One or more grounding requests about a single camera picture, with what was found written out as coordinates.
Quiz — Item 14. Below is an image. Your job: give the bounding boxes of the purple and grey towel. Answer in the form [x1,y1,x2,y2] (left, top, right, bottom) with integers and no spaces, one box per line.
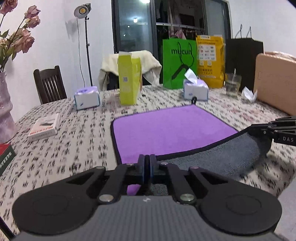
[110,96,272,197]

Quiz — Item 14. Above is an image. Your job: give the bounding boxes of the pink suitcase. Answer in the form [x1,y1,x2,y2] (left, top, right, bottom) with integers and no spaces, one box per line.
[253,51,296,115]

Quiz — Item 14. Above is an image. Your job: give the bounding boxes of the crumpled white paper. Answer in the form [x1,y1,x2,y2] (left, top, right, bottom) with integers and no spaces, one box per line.
[241,87,257,103]

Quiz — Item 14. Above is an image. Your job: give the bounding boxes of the glass cup with straw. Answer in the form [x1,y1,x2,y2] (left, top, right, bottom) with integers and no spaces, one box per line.
[225,68,242,97]

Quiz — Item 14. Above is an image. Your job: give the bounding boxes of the black paper bag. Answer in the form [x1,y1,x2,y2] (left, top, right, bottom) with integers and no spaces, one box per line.
[225,27,264,91]

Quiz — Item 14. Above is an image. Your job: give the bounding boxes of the right white tissue pack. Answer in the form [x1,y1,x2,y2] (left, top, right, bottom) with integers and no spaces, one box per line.
[183,69,209,101]

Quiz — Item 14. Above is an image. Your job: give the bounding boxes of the white tissue pack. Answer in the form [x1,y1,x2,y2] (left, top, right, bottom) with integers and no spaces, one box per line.
[183,69,209,101]
[74,86,100,110]

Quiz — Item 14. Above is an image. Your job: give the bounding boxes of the lime green carton box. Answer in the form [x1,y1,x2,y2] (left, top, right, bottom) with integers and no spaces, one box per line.
[118,52,142,105]

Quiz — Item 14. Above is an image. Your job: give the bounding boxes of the left white tissue pack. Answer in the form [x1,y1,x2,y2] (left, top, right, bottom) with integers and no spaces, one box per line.
[74,86,100,110]

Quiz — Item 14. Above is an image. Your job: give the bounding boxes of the cream cloth on chair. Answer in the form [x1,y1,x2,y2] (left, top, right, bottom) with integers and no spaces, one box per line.
[98,50,162,91]

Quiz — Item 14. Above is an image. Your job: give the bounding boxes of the calligraphy print tablecloth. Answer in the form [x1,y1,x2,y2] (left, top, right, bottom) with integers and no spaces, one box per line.
[1,85,295,235]

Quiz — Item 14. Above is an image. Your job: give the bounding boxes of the yellow printed bag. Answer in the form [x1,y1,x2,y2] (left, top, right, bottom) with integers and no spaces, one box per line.
[196,35,225,88]

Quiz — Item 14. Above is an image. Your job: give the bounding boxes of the white flat box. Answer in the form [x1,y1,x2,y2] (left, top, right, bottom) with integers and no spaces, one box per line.
[28,113,60,142]

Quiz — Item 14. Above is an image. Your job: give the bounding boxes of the green mucun paper bag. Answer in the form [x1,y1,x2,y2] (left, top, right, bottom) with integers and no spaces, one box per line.
[163,38,197,89]

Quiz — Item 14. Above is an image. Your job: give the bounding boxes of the dark wooden chair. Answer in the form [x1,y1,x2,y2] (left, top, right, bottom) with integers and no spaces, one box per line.
[33,65,67,104]

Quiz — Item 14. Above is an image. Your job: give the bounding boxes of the red and green box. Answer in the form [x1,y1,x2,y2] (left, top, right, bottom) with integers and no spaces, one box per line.
[0,144,16,176]

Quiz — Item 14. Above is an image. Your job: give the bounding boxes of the dark framed window door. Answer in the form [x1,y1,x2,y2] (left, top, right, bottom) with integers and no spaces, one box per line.
[111,0,232,60]

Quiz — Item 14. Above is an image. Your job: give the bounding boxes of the pink textured vase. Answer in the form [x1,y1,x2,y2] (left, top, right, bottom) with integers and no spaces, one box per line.
[0,72,18,144]

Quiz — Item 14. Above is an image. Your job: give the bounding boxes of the studio lamp on stand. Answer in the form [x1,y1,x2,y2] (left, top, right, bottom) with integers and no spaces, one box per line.
[73,2,93,87]

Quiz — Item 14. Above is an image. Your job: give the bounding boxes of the dried pink roses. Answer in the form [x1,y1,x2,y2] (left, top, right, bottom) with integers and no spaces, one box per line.
[1,5,41,72]

